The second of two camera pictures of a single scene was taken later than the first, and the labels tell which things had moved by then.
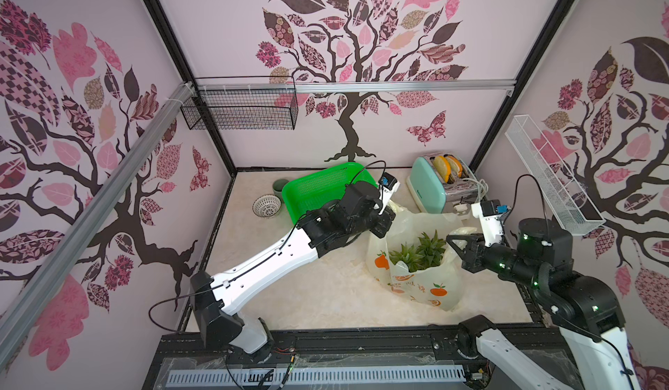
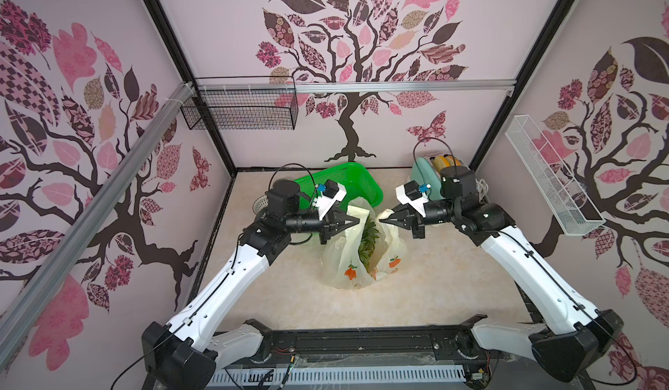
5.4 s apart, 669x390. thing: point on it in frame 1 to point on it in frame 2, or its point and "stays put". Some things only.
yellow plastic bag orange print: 439,287 to 341,262
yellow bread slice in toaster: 442,167 stays put
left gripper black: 377,229 to 334,222
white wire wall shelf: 571,208 stays put
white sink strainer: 266,205 stays put
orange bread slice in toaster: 456,165 stays put
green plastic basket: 309,191 stays put
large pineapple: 429,252 to 367,246
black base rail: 542,350 stays put
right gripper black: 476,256 to 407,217
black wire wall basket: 242,103 stays put
